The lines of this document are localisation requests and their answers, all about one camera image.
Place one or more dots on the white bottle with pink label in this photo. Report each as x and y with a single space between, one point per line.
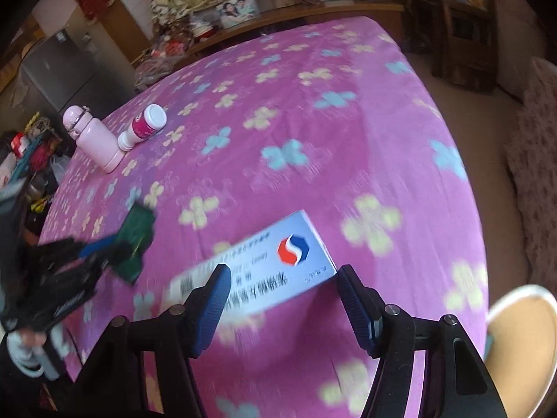
143 128

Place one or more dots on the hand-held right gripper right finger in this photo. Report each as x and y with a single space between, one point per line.
354 309

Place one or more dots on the pile of colourful bags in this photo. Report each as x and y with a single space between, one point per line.
35 152

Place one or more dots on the white and blue medicine box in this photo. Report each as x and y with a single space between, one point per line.
270 261

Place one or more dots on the framed photo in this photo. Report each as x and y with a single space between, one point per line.
237 8

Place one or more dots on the wooden headboard ledge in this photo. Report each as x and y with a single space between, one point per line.
304 17

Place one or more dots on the grey refrigerator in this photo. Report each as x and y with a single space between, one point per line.
65 69

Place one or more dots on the round wooden stool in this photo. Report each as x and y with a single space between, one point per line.
522 348

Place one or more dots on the pink water bottle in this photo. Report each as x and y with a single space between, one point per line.
93 139

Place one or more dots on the floral sofa cover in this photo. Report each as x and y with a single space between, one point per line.
535 161

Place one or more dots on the pink floral blanket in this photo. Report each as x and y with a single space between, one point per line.
304 139

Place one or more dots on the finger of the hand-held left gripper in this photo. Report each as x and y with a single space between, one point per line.
98 246
113 259

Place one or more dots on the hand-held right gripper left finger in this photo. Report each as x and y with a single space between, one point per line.
213 309

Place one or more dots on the dark wooden shelf rack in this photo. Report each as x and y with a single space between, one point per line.
465 21

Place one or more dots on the person's left hand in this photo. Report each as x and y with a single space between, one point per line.
35 352

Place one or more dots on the dark green packet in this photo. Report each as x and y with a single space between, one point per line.
137 235

